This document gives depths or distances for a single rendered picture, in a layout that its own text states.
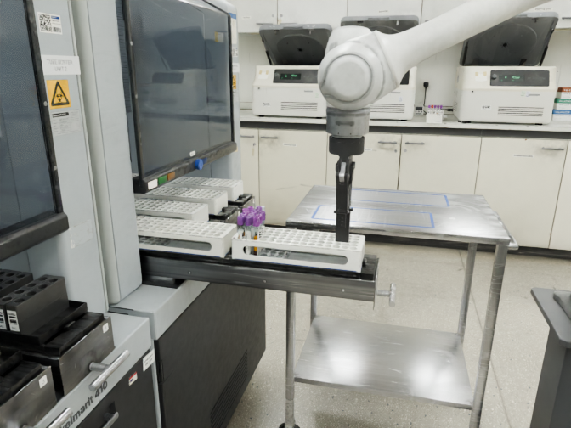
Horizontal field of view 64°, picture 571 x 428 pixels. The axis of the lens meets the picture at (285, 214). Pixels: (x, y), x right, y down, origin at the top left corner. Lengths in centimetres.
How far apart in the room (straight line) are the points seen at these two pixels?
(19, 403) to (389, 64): 74
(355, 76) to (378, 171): 261
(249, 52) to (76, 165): 327
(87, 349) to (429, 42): 76
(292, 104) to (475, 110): 122
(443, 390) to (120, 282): 104
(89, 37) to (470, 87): 267
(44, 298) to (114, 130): 36
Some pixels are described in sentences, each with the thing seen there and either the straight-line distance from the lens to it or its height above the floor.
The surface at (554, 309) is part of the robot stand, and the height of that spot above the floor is 70.
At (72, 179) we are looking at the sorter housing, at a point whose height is 104.
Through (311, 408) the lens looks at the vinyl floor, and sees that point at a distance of 191.
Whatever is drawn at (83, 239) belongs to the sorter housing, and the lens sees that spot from 97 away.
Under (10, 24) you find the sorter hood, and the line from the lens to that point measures 83.
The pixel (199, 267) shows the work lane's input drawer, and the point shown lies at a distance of 110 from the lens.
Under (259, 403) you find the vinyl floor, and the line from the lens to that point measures 193.
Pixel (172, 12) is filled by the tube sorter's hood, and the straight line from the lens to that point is 125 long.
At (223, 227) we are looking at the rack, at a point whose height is 86.
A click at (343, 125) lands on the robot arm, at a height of 113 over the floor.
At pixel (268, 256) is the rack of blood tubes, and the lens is 106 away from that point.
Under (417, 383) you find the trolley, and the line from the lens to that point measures 162.
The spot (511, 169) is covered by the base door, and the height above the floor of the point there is 61.
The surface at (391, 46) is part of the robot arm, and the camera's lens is 81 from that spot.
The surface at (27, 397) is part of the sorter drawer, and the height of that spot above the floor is 79.
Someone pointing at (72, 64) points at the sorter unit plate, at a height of 124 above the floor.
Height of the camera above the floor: 123
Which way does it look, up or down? 17 degrees down
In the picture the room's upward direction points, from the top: straight up
